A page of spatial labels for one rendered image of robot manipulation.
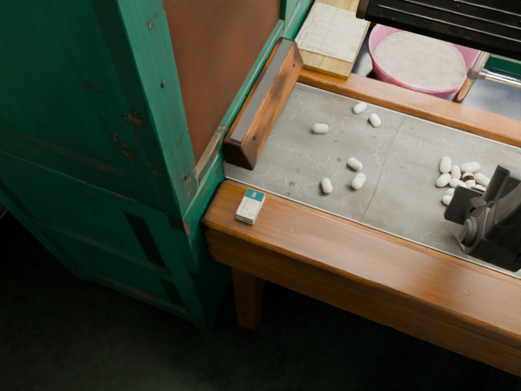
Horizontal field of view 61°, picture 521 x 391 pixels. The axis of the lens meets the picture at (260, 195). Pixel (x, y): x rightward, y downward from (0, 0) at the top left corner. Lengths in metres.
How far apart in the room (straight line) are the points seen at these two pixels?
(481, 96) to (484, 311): 0.59
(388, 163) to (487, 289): 0.30
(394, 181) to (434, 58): 0.39
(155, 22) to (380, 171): 0.59
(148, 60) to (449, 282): 0.61
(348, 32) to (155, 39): 0.72
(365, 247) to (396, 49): 0.57
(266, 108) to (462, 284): 0.47
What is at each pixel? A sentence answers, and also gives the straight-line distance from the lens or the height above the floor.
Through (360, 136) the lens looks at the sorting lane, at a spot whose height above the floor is 0.74.
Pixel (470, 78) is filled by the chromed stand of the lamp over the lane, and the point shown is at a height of 0.83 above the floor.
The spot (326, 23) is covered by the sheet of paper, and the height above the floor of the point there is 0.78.
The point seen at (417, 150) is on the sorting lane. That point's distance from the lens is 1.00.
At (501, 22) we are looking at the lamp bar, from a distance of 0.76.
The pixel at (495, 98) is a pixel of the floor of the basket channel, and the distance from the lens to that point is 1.27.
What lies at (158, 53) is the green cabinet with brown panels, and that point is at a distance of 0.51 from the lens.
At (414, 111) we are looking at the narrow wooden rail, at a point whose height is 0.76.
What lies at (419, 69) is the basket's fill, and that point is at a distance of 1.16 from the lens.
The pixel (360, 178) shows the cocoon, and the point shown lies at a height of 0.76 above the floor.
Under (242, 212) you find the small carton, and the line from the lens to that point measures 0.81.
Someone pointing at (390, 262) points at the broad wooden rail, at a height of 0.76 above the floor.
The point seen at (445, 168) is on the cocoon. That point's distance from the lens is 0.97.
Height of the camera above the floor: 1.50
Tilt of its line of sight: 60 degrees down
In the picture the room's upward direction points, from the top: 2 degrees clockwise
